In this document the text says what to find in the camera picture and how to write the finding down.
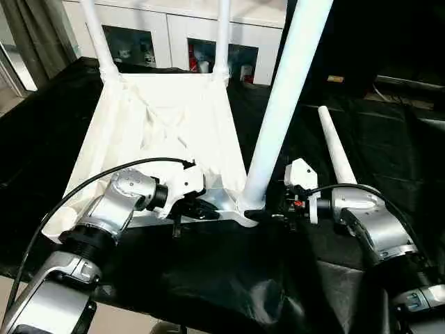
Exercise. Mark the white plastic table leg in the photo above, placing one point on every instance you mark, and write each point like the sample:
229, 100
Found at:
99, 41
288, 87
222, 41
335, 146

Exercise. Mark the white plastic table top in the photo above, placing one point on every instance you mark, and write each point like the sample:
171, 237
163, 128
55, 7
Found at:
156, 104

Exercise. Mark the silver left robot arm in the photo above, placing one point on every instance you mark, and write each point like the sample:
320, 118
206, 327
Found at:
118, 198

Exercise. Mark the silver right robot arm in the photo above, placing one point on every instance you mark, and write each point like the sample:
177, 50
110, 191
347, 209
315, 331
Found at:
368, 215

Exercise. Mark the black plastic sheet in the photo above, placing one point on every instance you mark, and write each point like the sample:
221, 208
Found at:
226, 271

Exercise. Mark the small tan label tag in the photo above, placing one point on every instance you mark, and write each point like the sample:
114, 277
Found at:
336, 79

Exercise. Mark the white glass-door cabinet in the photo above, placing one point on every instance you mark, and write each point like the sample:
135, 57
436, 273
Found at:
160, 28

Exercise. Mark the black backdrop cloth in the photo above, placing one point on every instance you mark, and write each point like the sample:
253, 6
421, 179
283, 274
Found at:
382, 35

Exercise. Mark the grey curtain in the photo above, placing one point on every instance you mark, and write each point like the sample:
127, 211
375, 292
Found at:
38, 35

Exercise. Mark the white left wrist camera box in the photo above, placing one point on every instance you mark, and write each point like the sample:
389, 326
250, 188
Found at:
184, 181

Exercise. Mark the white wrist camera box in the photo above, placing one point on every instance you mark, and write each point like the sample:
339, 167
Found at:
300, 174
184, 181

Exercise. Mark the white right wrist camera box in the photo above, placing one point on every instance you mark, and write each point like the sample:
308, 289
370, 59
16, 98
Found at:
300, 174

